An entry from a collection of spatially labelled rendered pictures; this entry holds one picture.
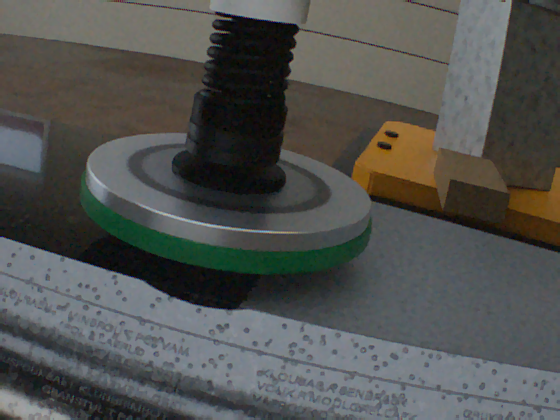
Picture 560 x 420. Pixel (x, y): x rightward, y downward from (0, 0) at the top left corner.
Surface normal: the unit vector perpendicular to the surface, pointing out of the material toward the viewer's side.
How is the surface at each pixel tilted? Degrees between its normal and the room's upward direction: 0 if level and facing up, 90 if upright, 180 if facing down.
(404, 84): 90
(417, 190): 90
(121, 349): 45
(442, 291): 0
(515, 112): 90
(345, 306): 0
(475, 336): 0
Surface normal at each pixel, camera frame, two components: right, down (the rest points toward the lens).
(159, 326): 0.00, -0.45
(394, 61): -0.19, 0.29
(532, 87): 0.25, 0.36
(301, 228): 0.18, -0.93
